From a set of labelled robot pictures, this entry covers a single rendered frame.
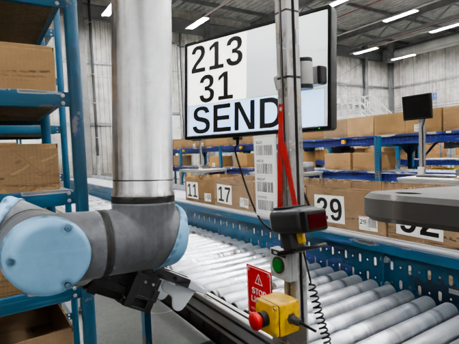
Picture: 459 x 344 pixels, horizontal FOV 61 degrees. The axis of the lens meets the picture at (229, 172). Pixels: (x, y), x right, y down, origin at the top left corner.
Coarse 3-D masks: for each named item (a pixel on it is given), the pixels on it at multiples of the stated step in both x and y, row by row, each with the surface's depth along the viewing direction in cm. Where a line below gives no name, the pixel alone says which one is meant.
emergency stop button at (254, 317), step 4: (252, 312) 84; (256, 312) 84; (252, 316) 83; (256, 316) 82; (260, 316) 84; (252, 320) 83; (256, 320) 82; (260, 320) 82; (252, 324) 83; (256, 324) 82; (260, 324) 82; (252, 328) 83; (256, 328) 82; (260, 328) 82
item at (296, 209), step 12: (276, 216) 81; (288, 216) 77; (300, 216) 75; (312, 216) 75; (324, 216) 76; (276, 228) 81; (288, 228) 78; (300, 228) 75; (312, 228) 74; (324, 228) 76; (288, 240) 80; (300, 240) 79; (288, 252) 80; (300, 252) 80
